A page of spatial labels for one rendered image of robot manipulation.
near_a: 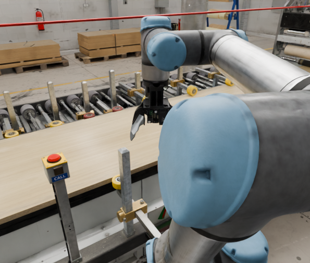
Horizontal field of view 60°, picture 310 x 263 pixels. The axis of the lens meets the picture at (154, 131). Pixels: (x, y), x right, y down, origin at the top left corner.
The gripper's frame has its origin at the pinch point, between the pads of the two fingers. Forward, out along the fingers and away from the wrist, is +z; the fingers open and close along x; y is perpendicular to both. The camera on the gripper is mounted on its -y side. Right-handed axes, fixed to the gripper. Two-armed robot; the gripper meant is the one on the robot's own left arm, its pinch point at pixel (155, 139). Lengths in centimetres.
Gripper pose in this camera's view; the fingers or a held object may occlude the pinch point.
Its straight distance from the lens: 83.1
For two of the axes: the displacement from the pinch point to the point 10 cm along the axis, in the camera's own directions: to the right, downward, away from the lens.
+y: 0.4, 4.8, -8.8
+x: 10.0, -0.2, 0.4
